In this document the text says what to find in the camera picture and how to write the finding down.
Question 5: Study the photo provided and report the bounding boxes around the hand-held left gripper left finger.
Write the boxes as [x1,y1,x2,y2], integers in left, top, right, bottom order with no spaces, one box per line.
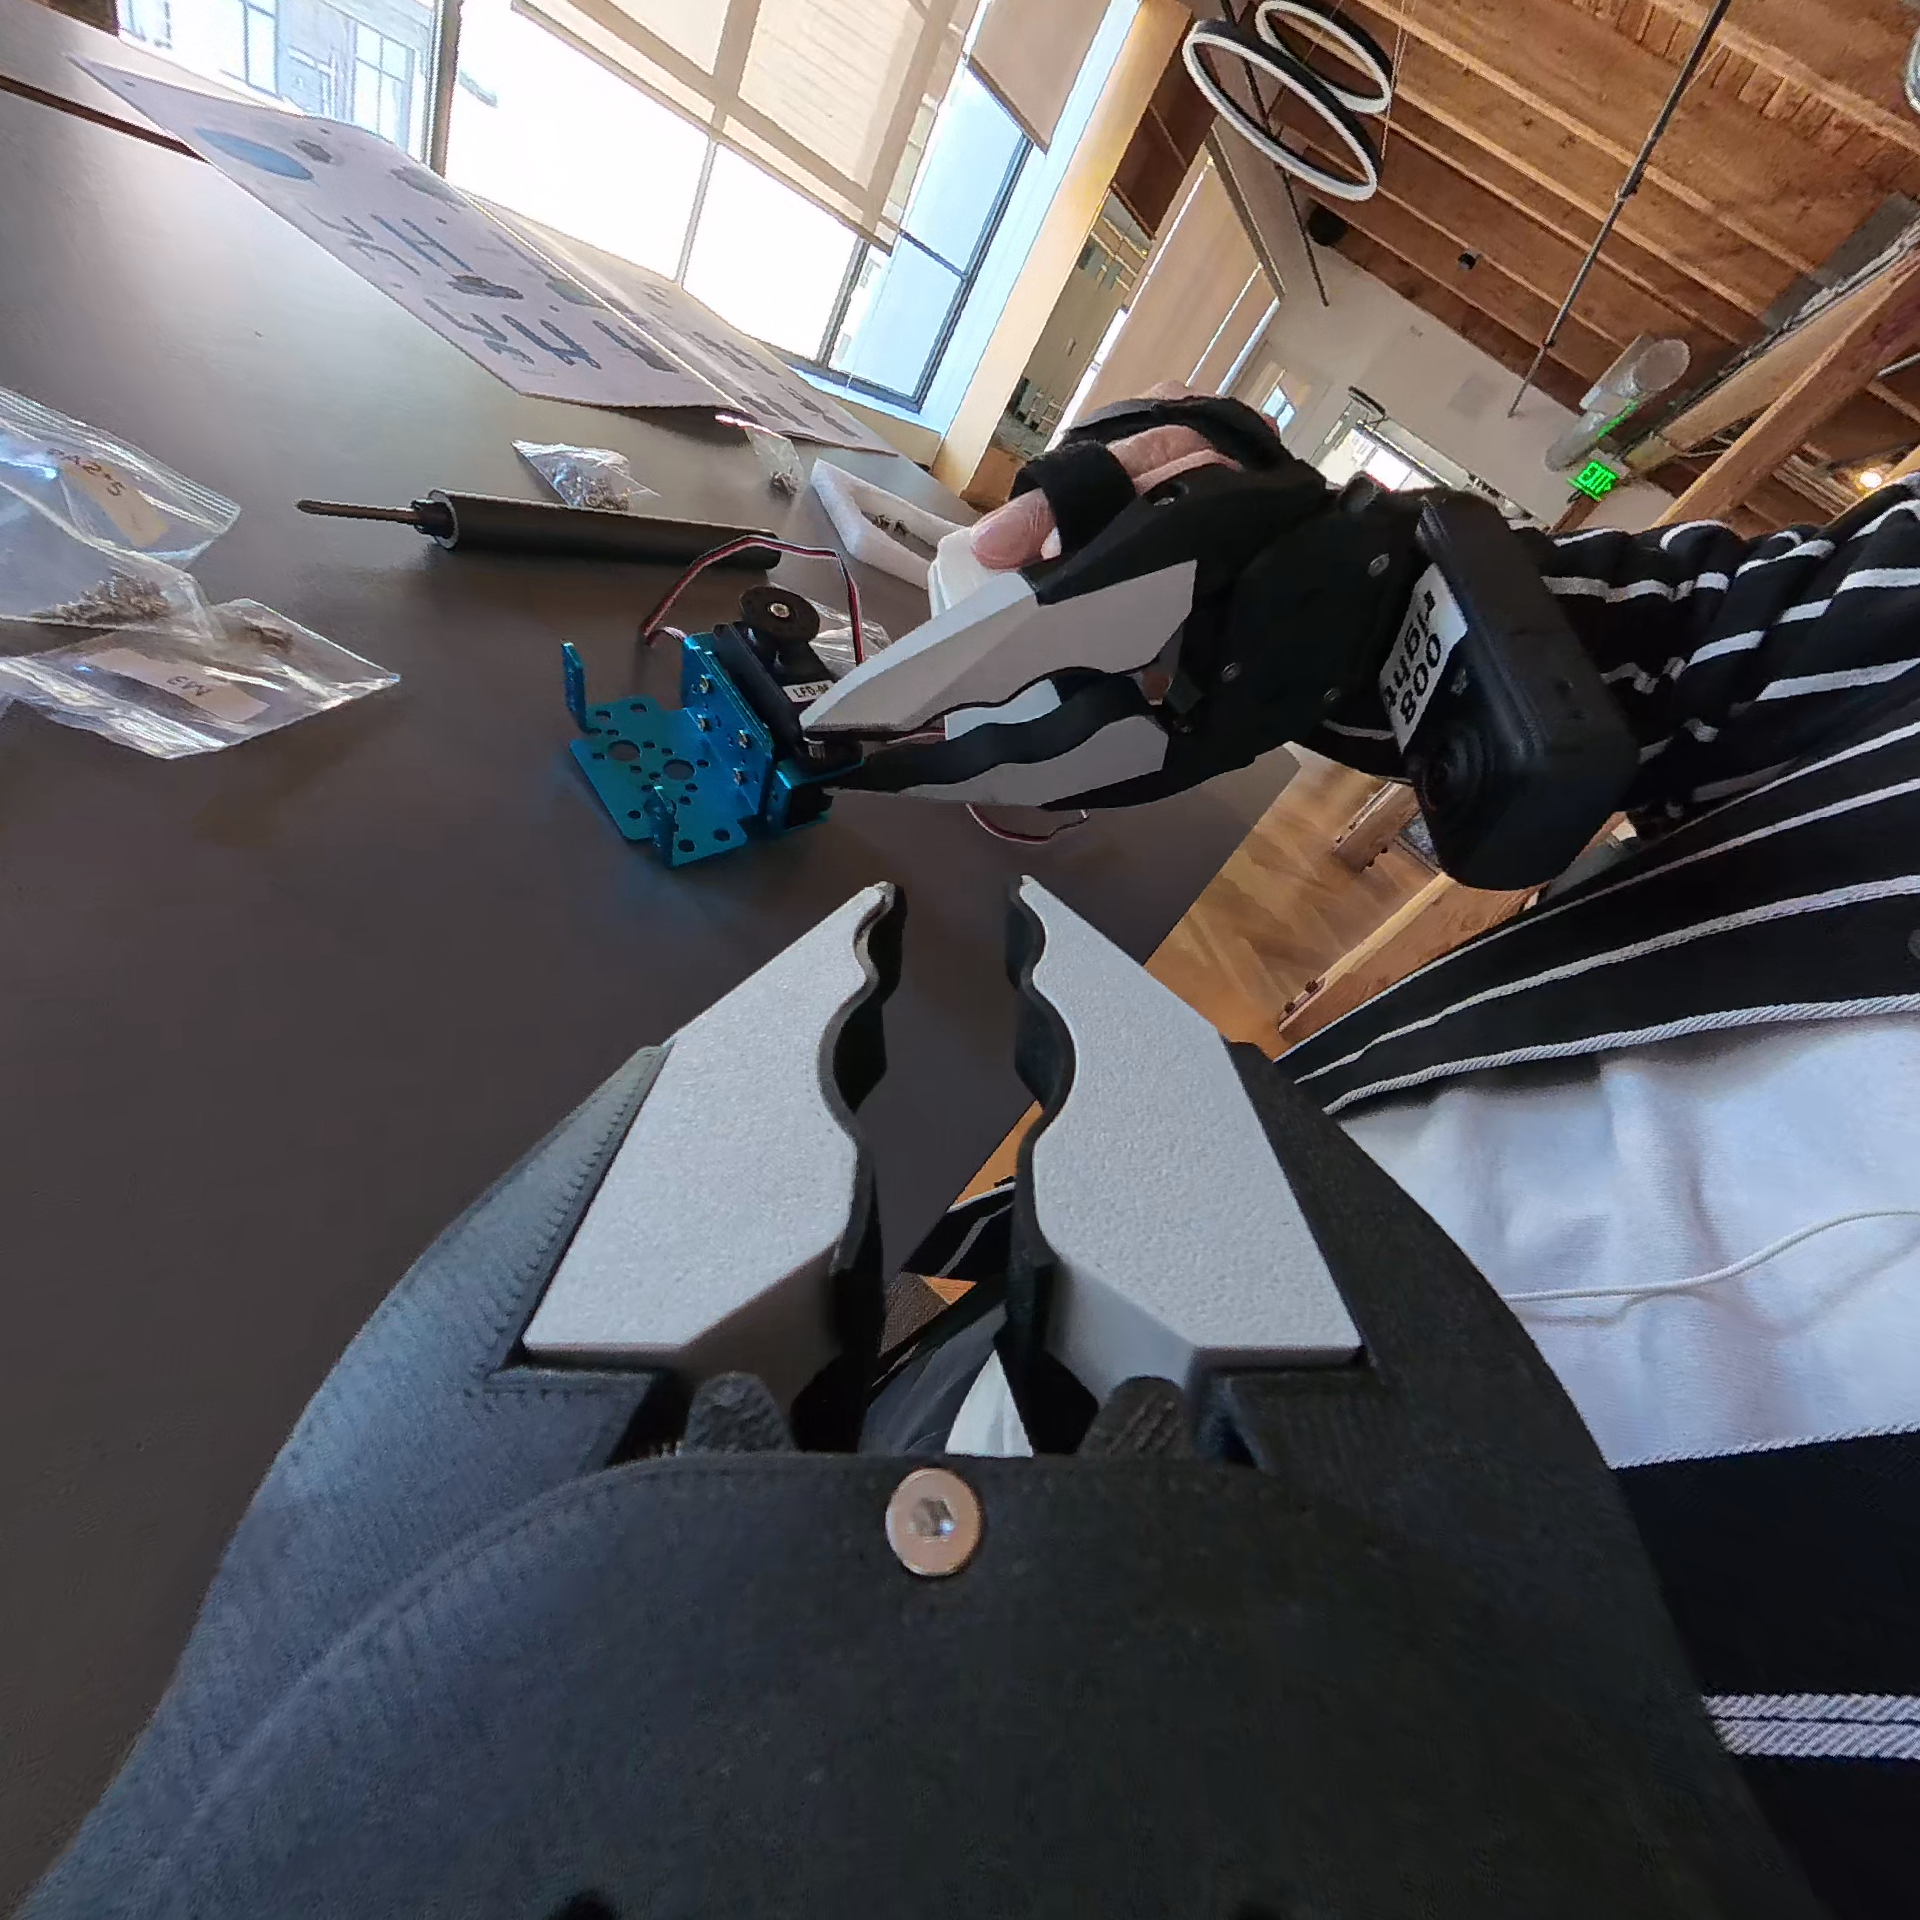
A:
[518,881,912,1452]

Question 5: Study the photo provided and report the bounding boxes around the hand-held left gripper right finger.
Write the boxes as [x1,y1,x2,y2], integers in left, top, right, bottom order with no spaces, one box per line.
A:
[998,872,1367,1452]

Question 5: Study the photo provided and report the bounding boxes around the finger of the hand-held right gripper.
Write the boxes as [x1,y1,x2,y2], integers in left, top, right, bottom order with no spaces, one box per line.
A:
[794,558,1205,740]
[818,678,1186,815]

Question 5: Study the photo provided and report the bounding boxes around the red white black servo cable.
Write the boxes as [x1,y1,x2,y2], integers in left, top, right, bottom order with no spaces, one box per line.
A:
[641,533,1087,856]

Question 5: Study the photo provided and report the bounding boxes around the black servo with blue bracket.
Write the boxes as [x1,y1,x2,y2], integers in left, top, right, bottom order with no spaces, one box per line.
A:
[562,585,864,880]

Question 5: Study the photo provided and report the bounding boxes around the person's right forearm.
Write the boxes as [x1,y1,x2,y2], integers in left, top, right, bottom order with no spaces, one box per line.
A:
[1529,480,1920,841]

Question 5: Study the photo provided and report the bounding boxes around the person's right hand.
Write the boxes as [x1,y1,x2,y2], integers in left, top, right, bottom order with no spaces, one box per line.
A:
[969,393,1309,576]

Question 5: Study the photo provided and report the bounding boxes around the white foam tray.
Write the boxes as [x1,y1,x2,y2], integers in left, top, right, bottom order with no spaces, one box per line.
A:
[809,457,975,564]

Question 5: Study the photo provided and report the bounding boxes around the person's striped white jacket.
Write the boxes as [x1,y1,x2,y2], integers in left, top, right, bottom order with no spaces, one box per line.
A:
[855,660,1920,1920]

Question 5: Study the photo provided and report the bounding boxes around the black screwdriver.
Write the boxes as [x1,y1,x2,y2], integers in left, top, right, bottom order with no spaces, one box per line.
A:
[297,486,782,571]

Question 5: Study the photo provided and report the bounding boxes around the printed instruction booklet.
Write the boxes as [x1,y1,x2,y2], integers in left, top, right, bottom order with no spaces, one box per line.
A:
[66,56,903,454]

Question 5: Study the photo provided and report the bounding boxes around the large glass window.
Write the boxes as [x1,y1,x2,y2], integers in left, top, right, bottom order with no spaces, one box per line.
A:
[119,0,1050,407]

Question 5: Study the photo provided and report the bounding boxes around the scattered clear screw bags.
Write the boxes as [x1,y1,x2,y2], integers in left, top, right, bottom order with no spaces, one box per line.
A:
[0,385,803,759]

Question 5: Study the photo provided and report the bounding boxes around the silver ventilation duct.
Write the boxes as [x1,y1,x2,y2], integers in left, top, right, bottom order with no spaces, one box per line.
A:
[1544,336,1694,473]

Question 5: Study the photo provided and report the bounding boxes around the white ring ceiling lamp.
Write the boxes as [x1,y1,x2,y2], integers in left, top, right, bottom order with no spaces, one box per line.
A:
[1253,0,1442,119]
[1182,16,1382,203]

